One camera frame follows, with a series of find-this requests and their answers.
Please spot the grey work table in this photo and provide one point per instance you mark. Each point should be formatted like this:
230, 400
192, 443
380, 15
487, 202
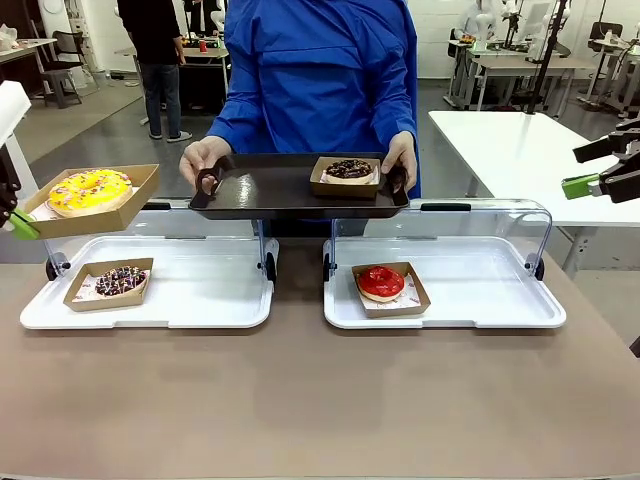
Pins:
525, 65

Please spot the red glazed donut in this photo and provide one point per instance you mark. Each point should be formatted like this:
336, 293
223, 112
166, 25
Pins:
372, 286

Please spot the person in blue jacket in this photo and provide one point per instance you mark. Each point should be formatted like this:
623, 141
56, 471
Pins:
310, 75

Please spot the white plastic bag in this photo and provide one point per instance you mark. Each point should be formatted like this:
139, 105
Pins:
9, 37

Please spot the red frosted donut in tray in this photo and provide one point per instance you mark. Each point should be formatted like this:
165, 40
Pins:
395, 310

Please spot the black office chair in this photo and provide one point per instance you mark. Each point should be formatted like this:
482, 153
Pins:
62, 70

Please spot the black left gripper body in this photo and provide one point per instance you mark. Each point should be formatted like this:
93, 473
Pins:
7, 185

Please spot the wooden top desk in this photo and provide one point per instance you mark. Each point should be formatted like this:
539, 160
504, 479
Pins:
30, 47

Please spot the chocolate donut coloured sprinkles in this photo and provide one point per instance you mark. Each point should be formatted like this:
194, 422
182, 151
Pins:
120, 285

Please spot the white display case base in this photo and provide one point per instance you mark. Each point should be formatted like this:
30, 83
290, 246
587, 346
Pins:
475, 290
215, 300

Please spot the dark brown serving tray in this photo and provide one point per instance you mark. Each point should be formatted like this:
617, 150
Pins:
270, 185

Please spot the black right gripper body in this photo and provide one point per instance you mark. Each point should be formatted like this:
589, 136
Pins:
622, 170

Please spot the person's right forearm blue sleeve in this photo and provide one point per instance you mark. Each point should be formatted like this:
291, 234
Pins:
225, 125

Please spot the clear display case lid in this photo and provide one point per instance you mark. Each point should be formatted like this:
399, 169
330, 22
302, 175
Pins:
200, 225
475, 222

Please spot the person's left forearm blue sleeve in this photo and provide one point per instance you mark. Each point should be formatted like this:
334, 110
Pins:
402, 115

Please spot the small grey table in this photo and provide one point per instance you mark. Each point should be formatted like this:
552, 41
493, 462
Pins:
460, 47

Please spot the yellow sprinkled donut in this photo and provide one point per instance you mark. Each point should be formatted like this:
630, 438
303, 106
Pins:
75, 197

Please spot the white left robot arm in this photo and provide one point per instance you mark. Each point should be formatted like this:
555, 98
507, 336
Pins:
12, 105

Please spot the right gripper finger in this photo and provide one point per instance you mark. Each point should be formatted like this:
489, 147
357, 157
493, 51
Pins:
580, 186
595, 150

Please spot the chocolate donut with nuts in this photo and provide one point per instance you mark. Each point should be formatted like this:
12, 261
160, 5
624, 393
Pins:
335, 172

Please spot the white side table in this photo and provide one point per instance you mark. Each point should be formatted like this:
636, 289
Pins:
500, 150

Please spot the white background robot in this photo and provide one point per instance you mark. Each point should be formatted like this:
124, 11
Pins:
480, 25

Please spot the person's left hand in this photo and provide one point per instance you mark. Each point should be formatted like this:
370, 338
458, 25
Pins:
404, 157

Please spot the person's right hand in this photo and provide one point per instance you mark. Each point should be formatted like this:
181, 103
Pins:
200, 152

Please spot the black stand pole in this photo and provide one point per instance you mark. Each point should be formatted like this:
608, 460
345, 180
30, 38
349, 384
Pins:
550, 50

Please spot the black desk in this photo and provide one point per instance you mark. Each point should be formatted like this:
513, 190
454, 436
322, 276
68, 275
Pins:
205, 80

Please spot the person in black clothes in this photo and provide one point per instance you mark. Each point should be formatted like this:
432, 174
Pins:
150, 30

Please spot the chocolate sprinkle donut in tray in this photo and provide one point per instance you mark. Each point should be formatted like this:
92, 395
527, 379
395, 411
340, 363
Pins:
110, 304

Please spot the yellow frosted donut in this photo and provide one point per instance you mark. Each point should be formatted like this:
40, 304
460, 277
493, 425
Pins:
100, 225

